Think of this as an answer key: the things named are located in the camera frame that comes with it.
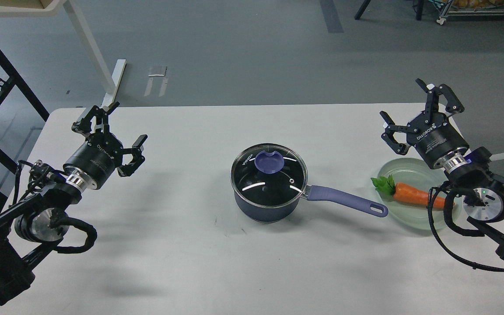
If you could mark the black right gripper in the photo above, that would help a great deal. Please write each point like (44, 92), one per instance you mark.
(436, 142)

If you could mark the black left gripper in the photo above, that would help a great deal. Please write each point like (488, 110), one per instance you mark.
(102, 152)

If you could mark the blue pot with handle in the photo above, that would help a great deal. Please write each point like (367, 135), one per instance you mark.
(311, 193)

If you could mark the glass lid with blue knob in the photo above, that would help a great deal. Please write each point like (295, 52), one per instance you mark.
(268, 175)

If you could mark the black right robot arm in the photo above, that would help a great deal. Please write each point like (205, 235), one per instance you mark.
(474, 202)

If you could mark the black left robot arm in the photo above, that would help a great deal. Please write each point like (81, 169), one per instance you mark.
(36, 223)

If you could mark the pale green glass plate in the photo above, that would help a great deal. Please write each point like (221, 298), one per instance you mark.
(415, 173)

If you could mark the orange toy carrot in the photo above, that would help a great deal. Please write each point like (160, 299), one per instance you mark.
(397, 193)

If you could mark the black stand leg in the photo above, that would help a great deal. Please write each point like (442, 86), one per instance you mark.
(418, 7)

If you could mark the wheeled metal cart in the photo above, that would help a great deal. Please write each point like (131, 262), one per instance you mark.
(449, 8)

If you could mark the white desk with leg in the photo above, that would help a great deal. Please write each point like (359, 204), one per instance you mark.
(110, 79)

